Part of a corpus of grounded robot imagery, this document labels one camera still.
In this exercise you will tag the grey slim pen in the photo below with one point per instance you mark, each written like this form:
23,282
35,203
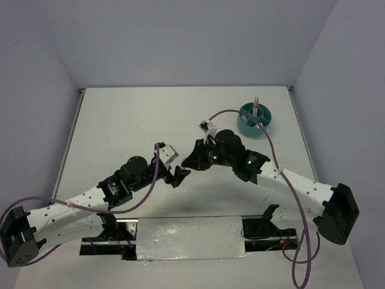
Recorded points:
256,105

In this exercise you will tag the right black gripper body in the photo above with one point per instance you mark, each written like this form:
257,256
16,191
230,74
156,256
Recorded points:
210,155

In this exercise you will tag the silver foil tape sheet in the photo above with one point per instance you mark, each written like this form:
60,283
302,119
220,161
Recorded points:
190,238

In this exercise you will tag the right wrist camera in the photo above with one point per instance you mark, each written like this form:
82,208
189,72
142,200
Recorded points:
209,129

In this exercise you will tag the teal round organizer container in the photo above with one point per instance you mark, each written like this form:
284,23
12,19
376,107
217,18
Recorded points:
263,116

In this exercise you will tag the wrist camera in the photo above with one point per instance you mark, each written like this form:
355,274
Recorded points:
165,153
209,129

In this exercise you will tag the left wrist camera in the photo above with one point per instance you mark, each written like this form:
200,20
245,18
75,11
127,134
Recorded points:
165,153

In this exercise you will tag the red transparent pen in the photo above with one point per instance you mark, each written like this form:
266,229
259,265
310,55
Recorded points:
254,107

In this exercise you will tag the clear tape roll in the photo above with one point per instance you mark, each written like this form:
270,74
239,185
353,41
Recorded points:
245,119

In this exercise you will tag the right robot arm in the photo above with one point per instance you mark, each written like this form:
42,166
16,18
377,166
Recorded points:
334,208

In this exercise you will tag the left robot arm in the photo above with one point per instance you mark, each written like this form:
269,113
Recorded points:
24,234

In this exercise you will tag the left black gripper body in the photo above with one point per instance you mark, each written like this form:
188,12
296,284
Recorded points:
164,173

